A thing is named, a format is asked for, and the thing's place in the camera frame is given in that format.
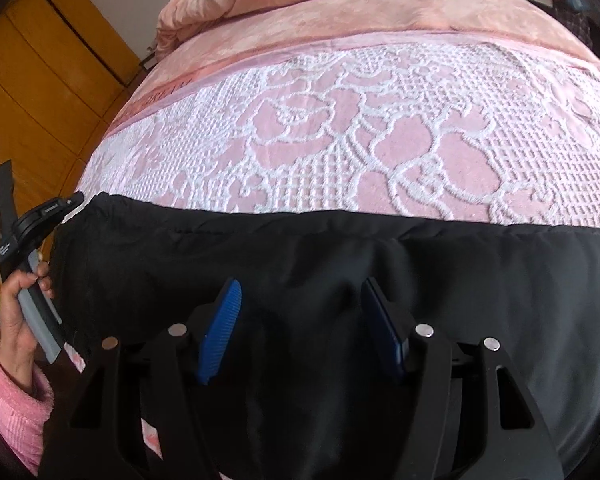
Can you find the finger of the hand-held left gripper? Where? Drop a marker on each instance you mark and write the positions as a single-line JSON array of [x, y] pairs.
[[62, 206]]

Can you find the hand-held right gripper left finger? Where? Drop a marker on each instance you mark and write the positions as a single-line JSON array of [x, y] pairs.
[[222, 330]]

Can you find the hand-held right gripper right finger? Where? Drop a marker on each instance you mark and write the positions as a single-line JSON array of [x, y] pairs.
[[386, 332]]

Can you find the black pants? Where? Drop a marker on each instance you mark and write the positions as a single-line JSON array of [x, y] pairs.
[[330, 280]]

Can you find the person's left forearm pink sleeve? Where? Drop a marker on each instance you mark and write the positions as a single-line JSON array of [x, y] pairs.
[[15, 410]]

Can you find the person's left hand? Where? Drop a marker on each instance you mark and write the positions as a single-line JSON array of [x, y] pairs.
[[15, 320]]

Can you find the yellow wooden wardrobe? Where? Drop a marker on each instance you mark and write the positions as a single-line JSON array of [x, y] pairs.
[[45, 50]]

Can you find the pink floral bedspread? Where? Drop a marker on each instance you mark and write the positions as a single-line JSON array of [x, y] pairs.
[[330, 135]]

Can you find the pink plush blanket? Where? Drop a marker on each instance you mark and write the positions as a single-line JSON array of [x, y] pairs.
[[430, 10]]

